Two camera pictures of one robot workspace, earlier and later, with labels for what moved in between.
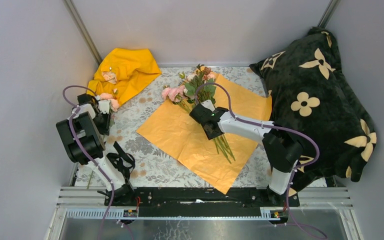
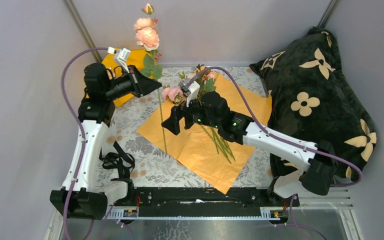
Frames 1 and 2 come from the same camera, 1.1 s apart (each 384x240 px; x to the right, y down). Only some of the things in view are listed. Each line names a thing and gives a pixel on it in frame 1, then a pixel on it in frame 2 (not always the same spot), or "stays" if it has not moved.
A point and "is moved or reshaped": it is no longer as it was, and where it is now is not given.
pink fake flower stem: [114, 105] is moved or reshaped
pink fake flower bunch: [198, 87] stays
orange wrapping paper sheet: [178, 133] stays
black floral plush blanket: [308, 93] stays
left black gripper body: [102, 121] -> [129, 83]
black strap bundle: [124, 162] stays
